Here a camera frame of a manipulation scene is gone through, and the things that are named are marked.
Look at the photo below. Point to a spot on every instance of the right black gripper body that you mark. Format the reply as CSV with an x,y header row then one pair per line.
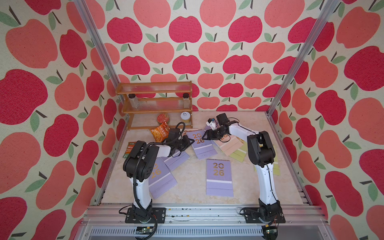
x,y
216,134

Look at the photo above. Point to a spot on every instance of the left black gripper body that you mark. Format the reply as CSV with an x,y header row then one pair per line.
x,y
182,144

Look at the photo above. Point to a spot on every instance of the pink calendar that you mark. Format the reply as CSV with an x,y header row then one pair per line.
x,y
229,144
191,130

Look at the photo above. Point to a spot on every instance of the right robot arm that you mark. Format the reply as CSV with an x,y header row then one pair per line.
x,y
261,153

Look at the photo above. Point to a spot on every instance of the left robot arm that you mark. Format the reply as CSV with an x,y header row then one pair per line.
x,y
140,163

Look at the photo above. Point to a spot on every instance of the orange snack bag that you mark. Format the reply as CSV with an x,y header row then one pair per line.
x,y
161,132

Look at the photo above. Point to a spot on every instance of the yellow pull-tab can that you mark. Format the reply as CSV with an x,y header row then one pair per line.
x,y
186,117

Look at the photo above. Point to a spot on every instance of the yellow-green calendar back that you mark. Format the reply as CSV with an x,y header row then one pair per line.
x,y
240,153

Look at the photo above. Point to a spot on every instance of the yellow-green calendar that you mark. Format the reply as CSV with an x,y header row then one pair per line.
x,y
276,167
240,153

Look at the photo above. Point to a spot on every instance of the red round tin can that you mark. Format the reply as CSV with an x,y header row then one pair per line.
x,y
163,118

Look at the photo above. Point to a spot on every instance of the right glass spice jar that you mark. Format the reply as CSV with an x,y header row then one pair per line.
x,y
186,100

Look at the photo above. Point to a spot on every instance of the glass spice jar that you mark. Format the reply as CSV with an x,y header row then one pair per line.
x,y
134,101
186,100

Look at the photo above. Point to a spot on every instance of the wooden three-tier shelf rack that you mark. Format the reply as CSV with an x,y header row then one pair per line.
x,y
154,98

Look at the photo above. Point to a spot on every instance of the green snack bag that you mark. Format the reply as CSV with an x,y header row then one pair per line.
x,y
129,149

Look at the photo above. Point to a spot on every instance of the left glass spice jar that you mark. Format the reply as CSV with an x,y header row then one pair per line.
x,y
134,101

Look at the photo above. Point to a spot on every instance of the yellow-green calendar right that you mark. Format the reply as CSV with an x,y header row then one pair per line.
x,y
276,167

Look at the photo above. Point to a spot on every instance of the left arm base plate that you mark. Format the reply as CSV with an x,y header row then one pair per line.
x,y
138,216

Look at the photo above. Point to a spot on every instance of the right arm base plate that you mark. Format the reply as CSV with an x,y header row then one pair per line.
x,y
262,216

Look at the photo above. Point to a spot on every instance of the front aluminium rail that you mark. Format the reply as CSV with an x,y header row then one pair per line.
x,y
204,222

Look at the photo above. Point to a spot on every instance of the left aluminium frame post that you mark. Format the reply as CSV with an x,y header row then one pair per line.
x,y
86,16

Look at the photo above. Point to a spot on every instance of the aluminium frame post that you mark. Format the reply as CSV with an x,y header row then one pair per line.
x,y
86,16
319,25

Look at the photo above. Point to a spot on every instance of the right aluminium frame post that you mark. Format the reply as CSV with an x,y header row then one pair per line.
x,y
319,25

